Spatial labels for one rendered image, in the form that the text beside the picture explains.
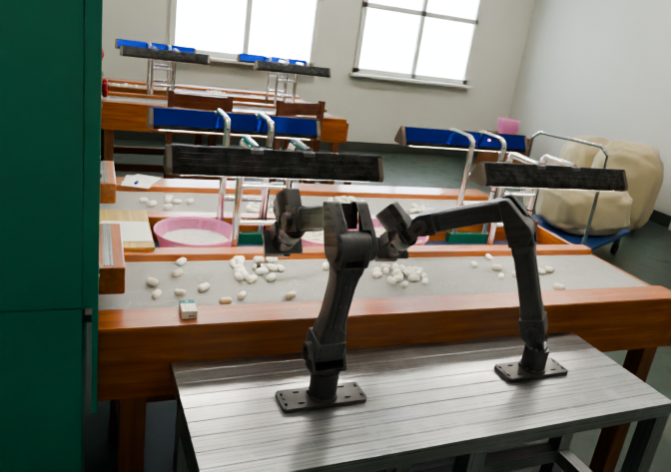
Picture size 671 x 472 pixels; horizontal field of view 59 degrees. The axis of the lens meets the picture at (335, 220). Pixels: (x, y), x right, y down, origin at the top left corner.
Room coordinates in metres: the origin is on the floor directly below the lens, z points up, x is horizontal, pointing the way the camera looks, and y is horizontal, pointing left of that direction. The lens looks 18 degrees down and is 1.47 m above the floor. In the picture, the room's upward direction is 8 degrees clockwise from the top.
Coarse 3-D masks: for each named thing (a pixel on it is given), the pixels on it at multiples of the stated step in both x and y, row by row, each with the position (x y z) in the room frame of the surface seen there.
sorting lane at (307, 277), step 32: (480, 256) 2.03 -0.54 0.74; (544, 256) 2.14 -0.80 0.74; (576, 256) 2.19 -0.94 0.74; (128, 288) 1.40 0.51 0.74; (160, 288) 1.42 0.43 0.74; (192, 288) 1.45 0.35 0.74; (224, 288) 1.48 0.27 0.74; (256, 288) 1.51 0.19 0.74; (288, 288) 1.54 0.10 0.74; (320, 288) 1.57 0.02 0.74; (384, 288) 1.63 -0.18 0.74; (416, 288) 1.67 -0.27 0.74; (448, 288) 1.70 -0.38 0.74; (480, 288) 1.74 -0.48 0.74; (512, 288) 1.78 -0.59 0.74; (544, 288) 1.82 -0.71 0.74; (576, 288) 1.86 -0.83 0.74
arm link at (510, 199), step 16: (448, 208) 1.53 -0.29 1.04; (464, 208) 1.49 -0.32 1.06; (480, 208) 1.47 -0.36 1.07; (496, 208) 1.44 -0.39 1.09; (512, 208) 1.41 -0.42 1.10; (432, 224) 1.50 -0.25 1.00; (448, 224) 1.49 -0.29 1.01; (464, 224) 1.48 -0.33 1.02; (480, 224) 1.47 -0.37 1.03; (512, 224) 1.41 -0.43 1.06; (512, 240) 1.41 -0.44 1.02; (528, 240) 1.39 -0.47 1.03
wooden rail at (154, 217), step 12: (156, 216) 1.90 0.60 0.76; (168, 216) 1.92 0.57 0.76; (180, 216) 1.94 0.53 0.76; (204, 216) 1.97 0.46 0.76; (216, 216) 1.99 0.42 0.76; (228, 216) 2.01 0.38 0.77; (252, 216) 2.05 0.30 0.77; (372, 216) 2.26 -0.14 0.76; (240, 228) 2.01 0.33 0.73; (252, 228) 2.03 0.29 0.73; (468, 228) 2.40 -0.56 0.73; (480, 228) 2.42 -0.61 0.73; (156, 240) 1.90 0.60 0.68
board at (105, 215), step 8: (104, 216) 1.80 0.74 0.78; (112, 216) 1.81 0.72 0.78; (120, 216) 1.82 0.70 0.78; (128, 216) 1.83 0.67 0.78; (136, 216) 1.84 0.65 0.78; (144, 216) 1.85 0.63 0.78; (128, 248) 1.58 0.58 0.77; (136, 248) 1.59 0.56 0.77; (144, 248) 1.60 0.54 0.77; (152, 248) 1.61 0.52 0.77
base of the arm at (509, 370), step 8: (528, 352) 1.38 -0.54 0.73; (536, 352) 1.37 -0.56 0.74; (544, 352) 1.37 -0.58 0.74; (520, 360) 1.42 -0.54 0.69; (528, 360) 1.38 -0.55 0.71; (536, 360) 1.37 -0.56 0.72; (544, 360) 1.37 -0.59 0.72; (552, 360) 1.46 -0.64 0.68; (496, 368) 1.38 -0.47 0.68; (504, 368) 1.38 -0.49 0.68; (512, 368) 1.38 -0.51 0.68; (520, 368) 1.39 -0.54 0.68; (528, 368) 1.38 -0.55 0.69; (536, 368) 1.37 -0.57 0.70; (544, 368) 1.38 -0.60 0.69; (552, 368) 1.41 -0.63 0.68; (560, 368) 1.42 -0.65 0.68; (504, 376) 1.34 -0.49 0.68; (512, 376) 1.34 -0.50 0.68; (520, 376) 1.35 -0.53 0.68; (528, 376) 1.35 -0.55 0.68; (536, 376) 1.36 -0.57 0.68; (544, 376) 1.38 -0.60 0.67; (552, 376) 1.39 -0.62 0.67
